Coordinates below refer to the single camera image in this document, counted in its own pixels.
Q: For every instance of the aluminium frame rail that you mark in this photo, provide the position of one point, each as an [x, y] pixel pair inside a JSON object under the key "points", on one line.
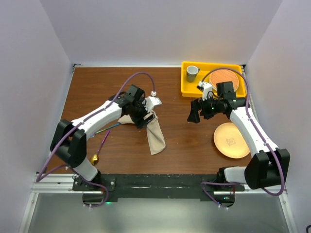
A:
{"points": [[58, 204]]}

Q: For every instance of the orange woven coaster plate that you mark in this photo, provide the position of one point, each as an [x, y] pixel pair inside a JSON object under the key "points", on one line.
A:
{"points": [[224, 75]]}

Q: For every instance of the grey ceramic mug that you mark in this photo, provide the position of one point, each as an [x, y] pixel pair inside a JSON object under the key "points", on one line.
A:
{"points": [[191, 73]]}

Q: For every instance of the golden round plate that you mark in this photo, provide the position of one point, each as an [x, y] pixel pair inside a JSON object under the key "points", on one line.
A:
{"points": [[230, 142]]}

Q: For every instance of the gold purple spoon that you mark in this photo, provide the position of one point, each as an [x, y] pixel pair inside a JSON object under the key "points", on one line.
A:
{"points": [[95, 158]]}

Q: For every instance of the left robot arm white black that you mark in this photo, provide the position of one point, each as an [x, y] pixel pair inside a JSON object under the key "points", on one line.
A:
{"points": [[70, 138]]}

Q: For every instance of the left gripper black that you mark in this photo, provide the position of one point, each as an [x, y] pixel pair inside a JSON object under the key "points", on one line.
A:
{"points": [[139, 122]]}

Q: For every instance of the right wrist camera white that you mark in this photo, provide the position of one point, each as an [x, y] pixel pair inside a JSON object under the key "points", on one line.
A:
{"points": [[205, 88]]}

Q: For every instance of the iridescent fork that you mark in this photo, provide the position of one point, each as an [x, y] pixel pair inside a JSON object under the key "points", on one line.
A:
{"points": [[105, 129]]}

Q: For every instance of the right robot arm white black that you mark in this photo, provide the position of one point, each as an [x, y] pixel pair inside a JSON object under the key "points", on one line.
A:
{"points": [[269, 164]]}

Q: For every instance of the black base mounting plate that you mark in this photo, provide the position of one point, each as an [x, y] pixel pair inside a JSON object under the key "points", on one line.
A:
{"points": [[168, 186]]}

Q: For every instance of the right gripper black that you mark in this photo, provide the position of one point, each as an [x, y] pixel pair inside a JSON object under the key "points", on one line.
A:
{"points": [[197, 105]]}

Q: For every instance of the yellow plastic tray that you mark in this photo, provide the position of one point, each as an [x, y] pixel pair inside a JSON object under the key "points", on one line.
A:
{"points": [[189, 89]]}

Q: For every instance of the beige cloth napkin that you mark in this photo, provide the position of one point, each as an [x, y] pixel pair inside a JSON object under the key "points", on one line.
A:
{"points": [[154, 134]]}

